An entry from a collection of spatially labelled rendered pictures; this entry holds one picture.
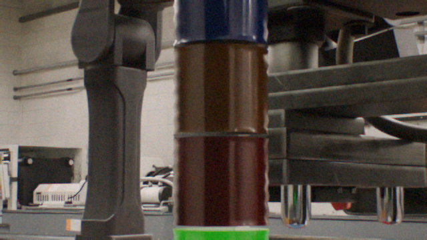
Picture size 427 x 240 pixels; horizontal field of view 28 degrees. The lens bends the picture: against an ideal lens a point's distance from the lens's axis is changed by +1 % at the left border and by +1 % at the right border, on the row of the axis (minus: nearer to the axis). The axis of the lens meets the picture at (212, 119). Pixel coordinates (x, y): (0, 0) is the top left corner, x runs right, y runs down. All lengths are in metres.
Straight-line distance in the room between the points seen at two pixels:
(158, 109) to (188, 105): 10.31
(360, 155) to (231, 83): 0.30
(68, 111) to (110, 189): 11.21
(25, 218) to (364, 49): 8.56
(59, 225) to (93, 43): 7.80
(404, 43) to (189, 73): 0.49
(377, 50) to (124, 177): 0.34
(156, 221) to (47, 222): 1.72
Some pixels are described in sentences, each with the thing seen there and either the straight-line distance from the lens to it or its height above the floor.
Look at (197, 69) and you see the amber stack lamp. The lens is 0.32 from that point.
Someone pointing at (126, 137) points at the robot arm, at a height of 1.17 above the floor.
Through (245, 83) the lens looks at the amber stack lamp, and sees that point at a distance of 0.32.
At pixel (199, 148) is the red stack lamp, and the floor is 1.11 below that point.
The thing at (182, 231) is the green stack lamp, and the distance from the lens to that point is 0.32.
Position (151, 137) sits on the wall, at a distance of 10.69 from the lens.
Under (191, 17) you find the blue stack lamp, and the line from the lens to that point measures 0.32.
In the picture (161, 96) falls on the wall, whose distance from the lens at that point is 10.61.
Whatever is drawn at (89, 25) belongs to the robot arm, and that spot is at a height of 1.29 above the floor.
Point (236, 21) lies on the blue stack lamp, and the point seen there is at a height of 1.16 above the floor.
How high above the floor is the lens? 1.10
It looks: 5 degrees up
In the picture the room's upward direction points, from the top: straight up
